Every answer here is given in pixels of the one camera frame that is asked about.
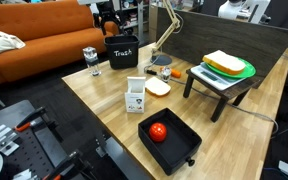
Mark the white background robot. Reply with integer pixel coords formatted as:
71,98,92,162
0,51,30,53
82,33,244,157
217,0,272,24

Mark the white kitchen scale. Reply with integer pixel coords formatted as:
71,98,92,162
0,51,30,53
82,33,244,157
190,62,247,92

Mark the small glass shaker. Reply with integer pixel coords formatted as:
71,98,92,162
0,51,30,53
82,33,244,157
160,66,172,83

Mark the thick bread loaf slice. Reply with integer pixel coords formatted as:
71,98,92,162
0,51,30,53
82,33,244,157
202,49,247,76

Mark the beige desk lamp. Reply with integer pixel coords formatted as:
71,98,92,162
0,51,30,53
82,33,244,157
149,0,182,67

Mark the dark wooden divider panel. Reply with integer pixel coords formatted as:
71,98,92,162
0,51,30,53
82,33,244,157
156,6,288,89

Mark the green plate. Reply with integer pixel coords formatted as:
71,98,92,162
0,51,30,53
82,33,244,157
203,57,257,80

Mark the grey power cable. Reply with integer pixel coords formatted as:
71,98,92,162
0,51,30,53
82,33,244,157
143,63,280,136

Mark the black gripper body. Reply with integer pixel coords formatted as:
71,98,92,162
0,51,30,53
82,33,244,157
96,1,118,21

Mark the black perforated breadboard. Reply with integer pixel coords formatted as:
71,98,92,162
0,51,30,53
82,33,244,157
0,99,118,180

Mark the flat bread slice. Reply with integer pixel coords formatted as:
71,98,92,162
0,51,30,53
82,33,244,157
145,76,172,97

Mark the background storage shelf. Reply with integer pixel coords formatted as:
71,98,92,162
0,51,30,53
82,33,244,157
118,0,158,44

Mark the black trash bin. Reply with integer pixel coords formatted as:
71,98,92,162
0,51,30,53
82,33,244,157
103,34,141,71

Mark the white cloth bag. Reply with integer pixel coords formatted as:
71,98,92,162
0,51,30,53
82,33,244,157
0,30,27,56

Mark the white carton box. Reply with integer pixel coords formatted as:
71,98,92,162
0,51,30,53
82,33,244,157
124,76,147,114

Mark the small black table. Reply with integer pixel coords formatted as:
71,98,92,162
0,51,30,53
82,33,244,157
182,68,262,123

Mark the clear glass cup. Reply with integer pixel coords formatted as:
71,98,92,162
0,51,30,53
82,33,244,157
82,46,102,77

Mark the silver metal bracket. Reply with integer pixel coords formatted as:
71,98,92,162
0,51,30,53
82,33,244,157
0,124,20,157

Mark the orange sofa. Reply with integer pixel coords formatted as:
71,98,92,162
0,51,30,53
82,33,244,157
0,0,120,84

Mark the red tomato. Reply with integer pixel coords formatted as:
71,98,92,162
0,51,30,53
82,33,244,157
148,122,168,143

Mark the black rectangular tray bin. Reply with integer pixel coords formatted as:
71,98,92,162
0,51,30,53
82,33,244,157
137,107,203,177

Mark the black orange-handled clamp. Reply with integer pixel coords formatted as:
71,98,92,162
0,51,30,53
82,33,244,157
42,149,95,180
14,106,63,143

